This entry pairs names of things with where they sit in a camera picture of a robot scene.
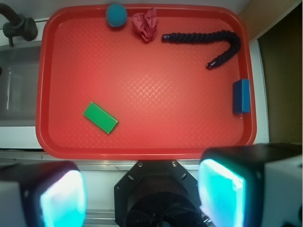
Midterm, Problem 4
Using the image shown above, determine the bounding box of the crumpled red paper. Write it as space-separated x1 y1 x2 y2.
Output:
132 8 159 42

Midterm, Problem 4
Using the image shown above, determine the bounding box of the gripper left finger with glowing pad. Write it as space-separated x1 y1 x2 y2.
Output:
0 161 87 227

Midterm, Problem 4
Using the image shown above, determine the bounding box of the steel sink basin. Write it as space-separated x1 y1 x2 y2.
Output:
0 46 41 127

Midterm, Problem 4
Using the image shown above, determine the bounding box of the green rectangular block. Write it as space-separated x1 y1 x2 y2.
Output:
83 102 118 134

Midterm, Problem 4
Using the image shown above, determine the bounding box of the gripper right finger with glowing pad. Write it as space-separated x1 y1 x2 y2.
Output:
197 143 303 227

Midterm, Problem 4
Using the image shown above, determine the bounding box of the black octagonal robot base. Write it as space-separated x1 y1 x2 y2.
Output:
114 160 207 227

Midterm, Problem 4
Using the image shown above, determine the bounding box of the red plastic tray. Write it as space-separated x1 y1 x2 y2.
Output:
36 4 257 160

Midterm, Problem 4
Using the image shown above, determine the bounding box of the blue ball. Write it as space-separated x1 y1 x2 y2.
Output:
106 4 127 27

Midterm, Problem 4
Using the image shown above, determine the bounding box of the blue rectangular block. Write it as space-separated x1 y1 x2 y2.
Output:
233 79 250 114

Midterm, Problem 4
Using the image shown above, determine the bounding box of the dark purple twisted rope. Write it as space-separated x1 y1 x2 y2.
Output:
161 30 241 70

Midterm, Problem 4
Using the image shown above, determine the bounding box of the dark metal faucet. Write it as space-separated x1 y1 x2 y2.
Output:
0 3 38 47

